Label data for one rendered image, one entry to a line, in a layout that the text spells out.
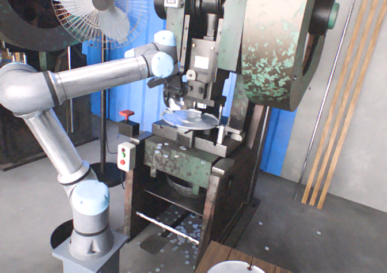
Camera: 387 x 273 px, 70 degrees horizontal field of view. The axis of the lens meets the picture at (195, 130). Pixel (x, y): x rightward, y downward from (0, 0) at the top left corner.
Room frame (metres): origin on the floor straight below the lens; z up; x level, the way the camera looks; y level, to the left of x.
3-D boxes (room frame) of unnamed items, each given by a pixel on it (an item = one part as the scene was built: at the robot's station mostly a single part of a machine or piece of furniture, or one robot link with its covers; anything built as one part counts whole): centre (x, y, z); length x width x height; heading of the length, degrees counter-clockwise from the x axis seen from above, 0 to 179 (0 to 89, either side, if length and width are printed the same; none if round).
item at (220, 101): (1.46, -0.03, 0.86); 0.20 x 0.16 x 0.05; 64
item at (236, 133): (1.39, -0.18, 0.76); 0.17 x 0.06 x 0.10; 64
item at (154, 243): (1.34, 0.03, 0.14); 0.59 x 0.10 x 0.05; 154
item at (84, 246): (0.78, 0.32, 0.50); 0.15 x 0.15 x 0.10
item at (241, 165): (1.47, -0.33, 0.45); 0.92 x 0.12 x 0.90; 154
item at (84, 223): (0.78, 0.32, 0.62); 0.13 x 0.12 x 0.14; 35
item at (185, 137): (1.30, 0.05, 0.72); 0.25 x 0.14 x 0.14; 154
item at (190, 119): (1.35, 0.03, 0.78); 0.29 x 0.29 x 0.01
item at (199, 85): (1.42, -0.01, 1.04); 0.17 x 0.15 x 0.30; 154
